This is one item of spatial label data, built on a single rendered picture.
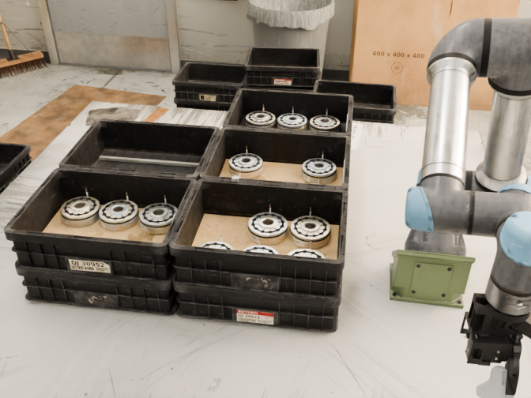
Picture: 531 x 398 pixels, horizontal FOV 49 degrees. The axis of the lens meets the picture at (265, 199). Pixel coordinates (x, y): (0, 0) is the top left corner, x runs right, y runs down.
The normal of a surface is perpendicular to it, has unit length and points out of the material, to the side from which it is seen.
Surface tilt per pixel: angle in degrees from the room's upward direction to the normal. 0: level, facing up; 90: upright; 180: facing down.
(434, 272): 90
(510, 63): 99
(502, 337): 0
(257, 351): 0
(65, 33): 90
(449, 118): 24
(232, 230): 0
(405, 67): 75
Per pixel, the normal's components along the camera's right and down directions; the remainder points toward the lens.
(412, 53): -0.15, 0.33
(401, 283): -0.17, 0.55
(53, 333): 0.00, -0.83
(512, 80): -0.51, 0.68
